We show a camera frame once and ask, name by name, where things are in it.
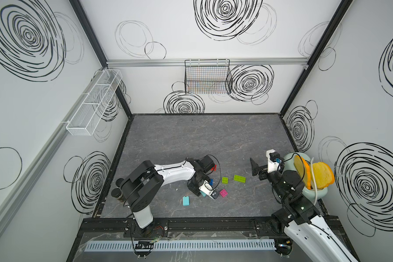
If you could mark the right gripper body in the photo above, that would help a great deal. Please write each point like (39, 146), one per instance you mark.
(273, 177)

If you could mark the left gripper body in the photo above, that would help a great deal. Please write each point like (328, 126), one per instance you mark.
(194, 185)

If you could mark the long green lego brick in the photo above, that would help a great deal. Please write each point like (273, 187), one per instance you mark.
(239, 178)

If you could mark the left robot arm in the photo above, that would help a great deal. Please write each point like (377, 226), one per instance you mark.
(143, 184)

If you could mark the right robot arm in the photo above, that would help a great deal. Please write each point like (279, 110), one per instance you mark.
(299, 219)

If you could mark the pink lego brick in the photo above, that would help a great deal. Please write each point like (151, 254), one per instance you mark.
(223, 193)

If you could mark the mint green toaster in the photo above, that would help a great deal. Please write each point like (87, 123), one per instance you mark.
(313, 194)

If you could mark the orange toast slice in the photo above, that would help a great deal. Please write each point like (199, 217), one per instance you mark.
(303, 168)

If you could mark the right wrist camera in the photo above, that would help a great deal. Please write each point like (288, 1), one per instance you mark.
(274, 161)

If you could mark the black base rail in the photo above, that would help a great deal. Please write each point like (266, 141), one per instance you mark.
(165, 227)

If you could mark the white slotted cable duct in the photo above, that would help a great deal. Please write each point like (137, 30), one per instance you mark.
(181, 245)

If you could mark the black wire basket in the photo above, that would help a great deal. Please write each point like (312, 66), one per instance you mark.
(205, 77)

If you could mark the white wire shelf basket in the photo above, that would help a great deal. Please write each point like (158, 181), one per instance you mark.
(92, 109)

